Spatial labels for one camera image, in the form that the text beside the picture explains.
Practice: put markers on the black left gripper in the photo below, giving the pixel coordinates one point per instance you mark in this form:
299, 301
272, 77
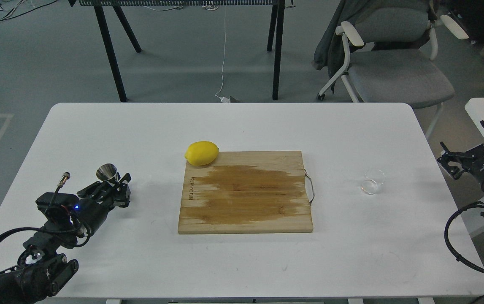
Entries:
98, 199

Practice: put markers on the steel double jigger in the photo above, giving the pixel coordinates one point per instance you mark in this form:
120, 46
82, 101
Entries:
107, 172

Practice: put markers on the small clear glass cup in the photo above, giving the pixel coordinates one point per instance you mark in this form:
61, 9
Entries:
373, 182

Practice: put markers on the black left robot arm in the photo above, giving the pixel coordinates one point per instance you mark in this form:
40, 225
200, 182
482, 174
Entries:
41, 272

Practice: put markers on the yellow lemon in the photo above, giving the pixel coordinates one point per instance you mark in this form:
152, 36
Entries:
201, 153

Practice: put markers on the grey office chair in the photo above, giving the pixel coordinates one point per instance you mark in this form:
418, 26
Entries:
383, 51

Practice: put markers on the wooden cutting board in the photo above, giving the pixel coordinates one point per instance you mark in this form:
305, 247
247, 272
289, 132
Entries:
246, 192

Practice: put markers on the black metal rack table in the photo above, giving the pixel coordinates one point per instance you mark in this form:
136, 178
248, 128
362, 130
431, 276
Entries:
177, 39

